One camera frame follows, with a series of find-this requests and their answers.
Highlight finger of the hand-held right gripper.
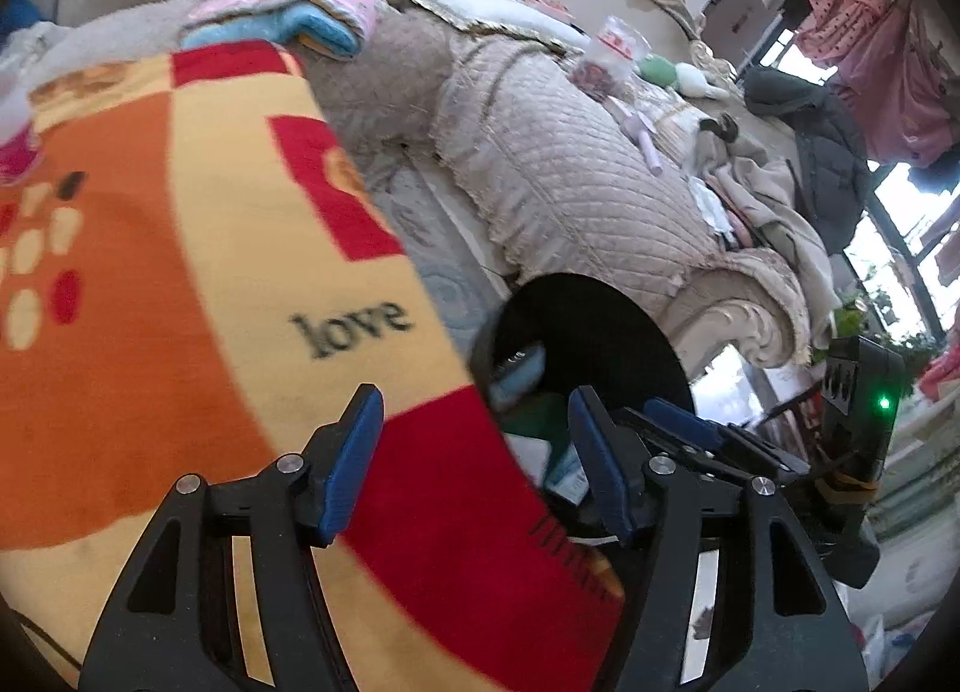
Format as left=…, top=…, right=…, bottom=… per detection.
left=613, top=407, right=788, bottom=492
left=643, top=397, right=812, bottom=474

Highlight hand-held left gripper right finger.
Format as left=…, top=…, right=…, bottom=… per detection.
left=568, top=386, right=871, bottom=692

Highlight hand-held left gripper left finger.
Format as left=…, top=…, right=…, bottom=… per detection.
left=79, top=383, right=385, bottom=692

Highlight black trash bin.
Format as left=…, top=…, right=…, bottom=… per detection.
left=469, top=272, right=695, bottom=547

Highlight orange red printed blanket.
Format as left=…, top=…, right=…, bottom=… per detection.
left=0, top=40, right=627, bottom=692

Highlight white plastic bag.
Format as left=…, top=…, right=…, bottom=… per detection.
left=859, top=613, right=927, bottom=689

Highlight beige crumpled throw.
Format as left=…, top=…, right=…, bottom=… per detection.
left=686, top=133, right=845, bottom=322

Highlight grey patterned rug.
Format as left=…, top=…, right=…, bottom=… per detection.
left=358, top=160, right=526, bottom=386

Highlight beige quilted sofa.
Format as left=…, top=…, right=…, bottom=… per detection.
left=19, top=0, right=815, bottom=371

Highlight dark grey jacket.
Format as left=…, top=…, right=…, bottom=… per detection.
left=742, top=64, right=878, bottom=254

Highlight pink tube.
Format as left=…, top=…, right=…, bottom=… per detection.
left=613, top=100, right=665, bottom=176

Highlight green and white plush toy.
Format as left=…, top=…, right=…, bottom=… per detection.
left=637, top=55, right=732, bottom=101

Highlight pink hanging clothes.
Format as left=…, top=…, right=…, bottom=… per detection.
left=795, top=0, right=960, bottom=169

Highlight clear jar with red contents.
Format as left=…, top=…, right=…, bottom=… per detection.
left=574, top=15, right=653, bottom=103

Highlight light blue folded blanket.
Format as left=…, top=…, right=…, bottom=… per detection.
left=178, top=4, right=361, bottom=59

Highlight white pillow with gold trim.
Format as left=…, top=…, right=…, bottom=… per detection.
left=405, top=0, right=590, bottom=52

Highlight plastic bottle with pink label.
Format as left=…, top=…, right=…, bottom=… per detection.
left=0, top=51, right=44, bottom=185

